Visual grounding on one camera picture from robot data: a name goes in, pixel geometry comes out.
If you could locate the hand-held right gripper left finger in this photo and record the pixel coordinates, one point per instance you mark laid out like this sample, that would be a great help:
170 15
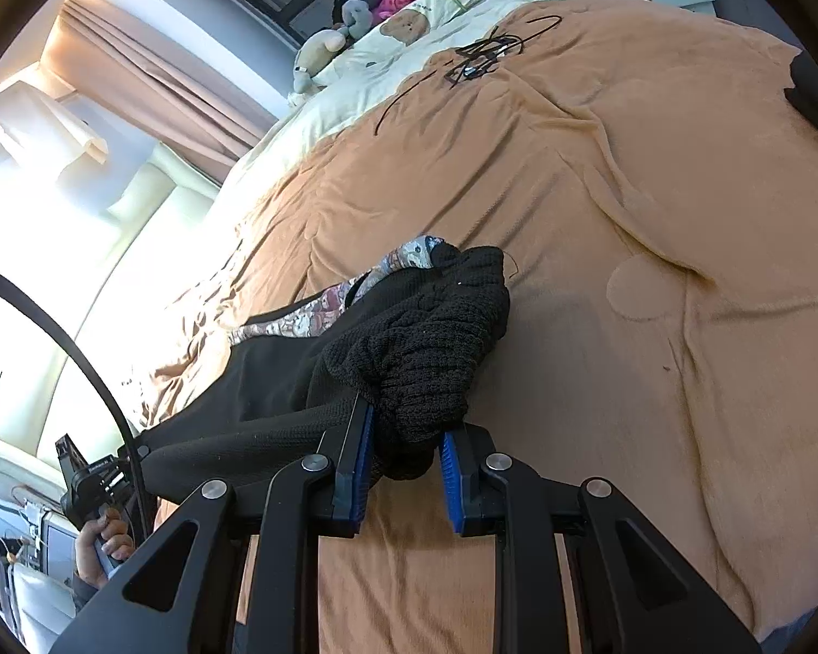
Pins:
360 470

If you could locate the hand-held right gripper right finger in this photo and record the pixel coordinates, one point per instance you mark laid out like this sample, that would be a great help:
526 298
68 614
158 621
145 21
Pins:
450 484

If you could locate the black knit pants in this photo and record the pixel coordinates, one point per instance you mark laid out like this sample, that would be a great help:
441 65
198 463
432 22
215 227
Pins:
416 354

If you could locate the person's left forearm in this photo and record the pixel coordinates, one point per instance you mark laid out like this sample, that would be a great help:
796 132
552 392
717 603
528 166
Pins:
88 596

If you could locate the person's left hand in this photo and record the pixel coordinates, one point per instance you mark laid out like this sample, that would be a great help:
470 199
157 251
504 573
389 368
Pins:
88 558

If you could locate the patterned printed cloth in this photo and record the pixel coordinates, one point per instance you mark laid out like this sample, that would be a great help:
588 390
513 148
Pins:
286 323

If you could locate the cream bear-print bedding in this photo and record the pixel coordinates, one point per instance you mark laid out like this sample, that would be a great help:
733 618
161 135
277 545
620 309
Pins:
327 116

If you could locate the orange-brown blanket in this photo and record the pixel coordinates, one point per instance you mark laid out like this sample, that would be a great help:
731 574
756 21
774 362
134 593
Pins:
654 184

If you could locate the beige curtain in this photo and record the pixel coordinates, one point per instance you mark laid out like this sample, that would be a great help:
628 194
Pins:
177 82

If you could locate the beige plush toy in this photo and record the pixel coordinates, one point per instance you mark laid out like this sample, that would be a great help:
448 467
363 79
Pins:
313 54

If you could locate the grey plush toy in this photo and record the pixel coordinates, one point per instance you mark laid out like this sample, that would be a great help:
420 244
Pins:
358 13

